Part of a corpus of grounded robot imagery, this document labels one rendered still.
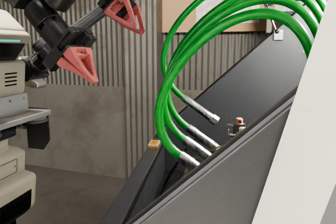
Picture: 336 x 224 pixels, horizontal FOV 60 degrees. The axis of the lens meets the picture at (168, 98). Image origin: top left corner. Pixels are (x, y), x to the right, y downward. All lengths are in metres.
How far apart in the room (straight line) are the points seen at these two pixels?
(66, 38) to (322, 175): 0.49
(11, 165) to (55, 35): 0.68
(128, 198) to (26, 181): 0.62
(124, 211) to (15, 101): 0.65
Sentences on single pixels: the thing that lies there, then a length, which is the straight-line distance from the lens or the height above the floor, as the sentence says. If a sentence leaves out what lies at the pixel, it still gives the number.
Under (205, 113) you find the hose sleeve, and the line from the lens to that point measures 0.67.
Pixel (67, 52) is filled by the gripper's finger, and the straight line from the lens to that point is 0.59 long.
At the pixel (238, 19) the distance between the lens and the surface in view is 0.42.
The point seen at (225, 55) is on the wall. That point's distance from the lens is 2.45.
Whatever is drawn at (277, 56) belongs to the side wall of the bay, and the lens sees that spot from 0.99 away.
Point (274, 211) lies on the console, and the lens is 0.30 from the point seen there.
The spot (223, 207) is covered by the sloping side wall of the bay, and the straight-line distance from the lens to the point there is 0.36.
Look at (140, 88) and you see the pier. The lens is 2.47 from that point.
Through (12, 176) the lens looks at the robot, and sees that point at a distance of 1.21.
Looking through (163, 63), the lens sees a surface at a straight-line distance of 0.67.
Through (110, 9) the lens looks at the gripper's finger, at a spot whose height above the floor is 1.35.
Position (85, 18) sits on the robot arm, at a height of 1.37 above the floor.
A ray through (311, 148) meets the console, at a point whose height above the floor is 1.18.
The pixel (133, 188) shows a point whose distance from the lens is 0.69.
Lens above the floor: 1.26
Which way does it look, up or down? 10 degrees down
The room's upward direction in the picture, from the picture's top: straight up
